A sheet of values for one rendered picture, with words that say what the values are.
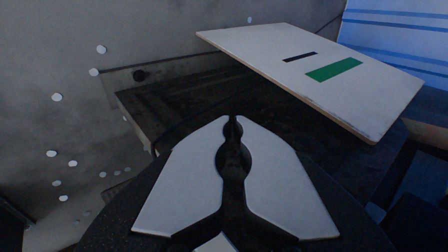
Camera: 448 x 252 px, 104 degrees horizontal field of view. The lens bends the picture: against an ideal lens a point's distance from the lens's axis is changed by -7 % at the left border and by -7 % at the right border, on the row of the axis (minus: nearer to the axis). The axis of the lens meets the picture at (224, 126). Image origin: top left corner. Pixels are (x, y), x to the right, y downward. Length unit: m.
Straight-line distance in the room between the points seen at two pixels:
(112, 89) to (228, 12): 0.48
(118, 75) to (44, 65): 0.16
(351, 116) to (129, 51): 0.59
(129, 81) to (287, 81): 0.44
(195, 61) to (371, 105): 0.53
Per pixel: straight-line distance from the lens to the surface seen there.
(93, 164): 0.76
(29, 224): 0.86
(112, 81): 0.62
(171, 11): 0.68
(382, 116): 0.51
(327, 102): 0.46
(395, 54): 1.50
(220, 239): 0.22
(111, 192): 0.63
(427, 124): 0.60
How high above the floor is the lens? 0.62
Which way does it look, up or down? 41 degrees down
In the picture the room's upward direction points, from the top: 124 degrees clockwise
